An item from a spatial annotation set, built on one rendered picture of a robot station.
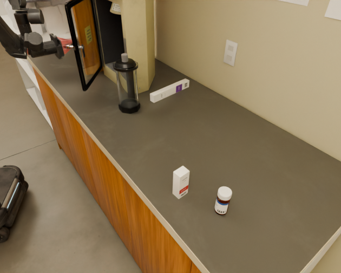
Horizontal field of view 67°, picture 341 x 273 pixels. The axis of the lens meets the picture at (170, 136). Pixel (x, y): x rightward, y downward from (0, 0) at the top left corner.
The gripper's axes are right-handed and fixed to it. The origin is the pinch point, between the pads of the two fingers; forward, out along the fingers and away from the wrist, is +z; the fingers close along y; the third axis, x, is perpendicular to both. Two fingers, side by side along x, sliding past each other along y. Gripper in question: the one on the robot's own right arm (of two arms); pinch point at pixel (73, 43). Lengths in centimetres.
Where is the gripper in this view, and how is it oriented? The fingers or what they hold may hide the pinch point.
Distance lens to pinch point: 137.7
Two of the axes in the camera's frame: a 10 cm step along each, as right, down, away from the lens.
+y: 0.0, -7.8, -6.2
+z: 8.0, -3.7, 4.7
